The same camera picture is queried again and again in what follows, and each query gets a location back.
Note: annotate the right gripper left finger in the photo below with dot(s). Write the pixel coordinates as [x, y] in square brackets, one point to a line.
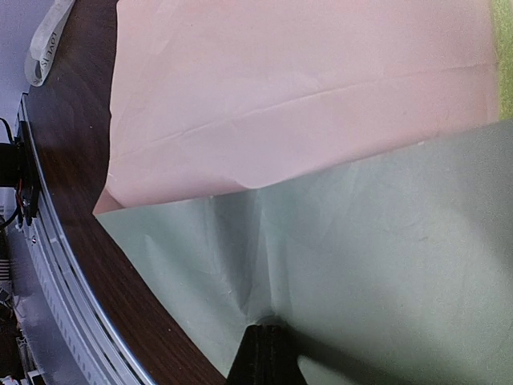
[248, 367]

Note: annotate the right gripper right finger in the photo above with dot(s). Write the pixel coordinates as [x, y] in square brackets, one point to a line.
[281, 358]

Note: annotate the pink wrapping paper sheet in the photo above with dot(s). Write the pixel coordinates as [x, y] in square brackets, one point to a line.
[338, 164]

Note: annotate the green fuzzy yarn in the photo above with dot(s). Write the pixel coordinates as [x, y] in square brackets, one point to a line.
[501, 14]

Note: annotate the white printed ribbon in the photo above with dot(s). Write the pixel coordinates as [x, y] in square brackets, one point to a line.
[45, 41]

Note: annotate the front aluminium rail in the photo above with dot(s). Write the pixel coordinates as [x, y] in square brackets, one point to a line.
[71, 338]

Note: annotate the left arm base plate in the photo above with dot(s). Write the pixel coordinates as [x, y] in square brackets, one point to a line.
[29, 185]

